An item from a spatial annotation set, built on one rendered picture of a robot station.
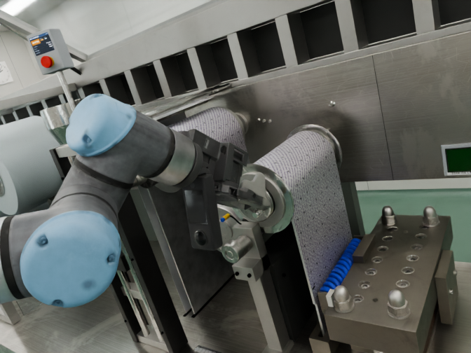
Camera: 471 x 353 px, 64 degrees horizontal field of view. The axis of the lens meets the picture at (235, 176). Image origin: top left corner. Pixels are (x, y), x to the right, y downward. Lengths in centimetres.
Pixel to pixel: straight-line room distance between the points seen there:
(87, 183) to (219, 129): 53
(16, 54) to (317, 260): 622
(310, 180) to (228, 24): 50
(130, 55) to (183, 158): 88
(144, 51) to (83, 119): 85
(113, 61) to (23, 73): 528
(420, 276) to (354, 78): 45
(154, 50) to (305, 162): 67
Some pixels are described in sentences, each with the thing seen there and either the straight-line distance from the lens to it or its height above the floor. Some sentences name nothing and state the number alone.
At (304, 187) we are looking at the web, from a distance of 76.
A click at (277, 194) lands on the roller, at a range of 70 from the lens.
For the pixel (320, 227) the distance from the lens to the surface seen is 82.
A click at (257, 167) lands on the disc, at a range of 70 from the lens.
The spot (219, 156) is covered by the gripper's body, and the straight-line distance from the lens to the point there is 58.
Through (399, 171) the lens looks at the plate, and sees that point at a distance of 97.
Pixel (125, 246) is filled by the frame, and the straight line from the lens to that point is 87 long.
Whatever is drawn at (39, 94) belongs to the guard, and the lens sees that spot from 156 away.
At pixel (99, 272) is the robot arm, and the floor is 138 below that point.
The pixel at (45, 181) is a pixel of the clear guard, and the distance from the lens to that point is 154.
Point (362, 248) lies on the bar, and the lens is 90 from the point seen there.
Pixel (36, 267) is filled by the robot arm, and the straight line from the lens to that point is 34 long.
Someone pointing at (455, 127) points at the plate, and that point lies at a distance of 92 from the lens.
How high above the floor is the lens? 151
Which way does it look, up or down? 17 degrees down
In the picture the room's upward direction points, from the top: 17 degrees counter-clockwise
